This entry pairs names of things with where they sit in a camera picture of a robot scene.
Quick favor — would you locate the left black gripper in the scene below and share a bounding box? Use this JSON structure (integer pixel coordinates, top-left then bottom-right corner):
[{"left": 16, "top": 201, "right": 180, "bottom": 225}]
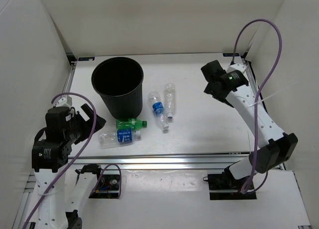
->
[{"left": 65, "top": 103, "right": 106, "bottom": 144}]

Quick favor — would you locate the green plastic bottle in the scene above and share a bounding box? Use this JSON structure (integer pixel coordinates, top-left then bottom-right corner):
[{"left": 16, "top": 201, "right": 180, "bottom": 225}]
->
[{"left": 116, "top": 118, "right": 148, "bottom": 130}]

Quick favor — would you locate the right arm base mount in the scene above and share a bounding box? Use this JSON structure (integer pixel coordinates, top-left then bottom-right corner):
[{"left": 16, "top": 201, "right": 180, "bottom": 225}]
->
[{"left": 203, "top": 173, "right": 257, "bottom": 201}]

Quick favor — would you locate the clear bottle small blue label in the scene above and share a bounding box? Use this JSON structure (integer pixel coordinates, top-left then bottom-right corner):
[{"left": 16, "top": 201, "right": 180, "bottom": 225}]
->
[{"left": 148, "top": 91, "right": 169, "bottom": 131}]

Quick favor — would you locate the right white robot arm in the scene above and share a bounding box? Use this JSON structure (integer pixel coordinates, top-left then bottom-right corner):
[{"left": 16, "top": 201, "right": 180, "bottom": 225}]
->
[{"left": 201, "top": 60, "right": 298, "bottom": 189}]

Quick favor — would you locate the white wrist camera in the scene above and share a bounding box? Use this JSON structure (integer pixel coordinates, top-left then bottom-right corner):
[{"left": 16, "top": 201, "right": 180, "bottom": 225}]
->
[
  {"left": 54, "top": 95, "right": 72, "bottom": 108},
  {"left": 226, "top": 63, "right": 247, "bottom": 73}
]

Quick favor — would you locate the clear bottle large blue label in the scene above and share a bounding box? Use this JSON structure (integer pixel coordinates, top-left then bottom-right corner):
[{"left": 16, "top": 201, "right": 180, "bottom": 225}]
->
[{"left": 98, "top": 129, "right": 142, "bottom": 149}]

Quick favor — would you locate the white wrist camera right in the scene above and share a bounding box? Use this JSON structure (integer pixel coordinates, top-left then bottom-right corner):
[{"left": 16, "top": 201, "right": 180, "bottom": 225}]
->
[{"left": 226, "top": 63, "right": 247, "bottom": 73}]

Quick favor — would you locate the clear unlabeled plastic bottle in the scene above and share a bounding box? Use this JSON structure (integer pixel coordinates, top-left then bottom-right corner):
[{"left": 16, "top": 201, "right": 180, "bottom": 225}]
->
[{"left": 164, "top": 83, "right": 176, "bottom": 120}]

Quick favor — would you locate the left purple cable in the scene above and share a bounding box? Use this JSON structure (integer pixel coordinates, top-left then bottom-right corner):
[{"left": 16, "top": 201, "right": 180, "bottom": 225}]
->
[{"left": 21, "top": 92, "right": 122, "bottom": 229}]

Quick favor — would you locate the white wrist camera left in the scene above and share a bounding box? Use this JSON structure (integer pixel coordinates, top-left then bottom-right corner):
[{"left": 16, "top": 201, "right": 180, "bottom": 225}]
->
[{"left": 54, "top": 95, "right": 72, "bottom": 108}]

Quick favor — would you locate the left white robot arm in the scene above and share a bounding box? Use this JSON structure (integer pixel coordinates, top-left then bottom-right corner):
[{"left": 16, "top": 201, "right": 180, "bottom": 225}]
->
[{"left": 31, "top": 104, "right": 106, "bottom": 229}]

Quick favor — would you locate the aluminium frame rail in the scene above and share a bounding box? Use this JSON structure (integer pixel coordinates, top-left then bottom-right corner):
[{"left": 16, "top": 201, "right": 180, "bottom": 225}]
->
[{"left": 74, "top": 152, "right": 249, "bottom": 171}]

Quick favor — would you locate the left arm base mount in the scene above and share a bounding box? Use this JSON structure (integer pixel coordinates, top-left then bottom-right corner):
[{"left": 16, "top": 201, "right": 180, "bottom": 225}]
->
[{"left": 89, "top": 174, "right": 121, "bottom": 199}]

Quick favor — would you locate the black plastic bin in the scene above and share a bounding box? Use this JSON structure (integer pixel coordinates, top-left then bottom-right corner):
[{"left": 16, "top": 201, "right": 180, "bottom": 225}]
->
[{"left": 91, "top": 57, "right": 144, "bottom": 119}]

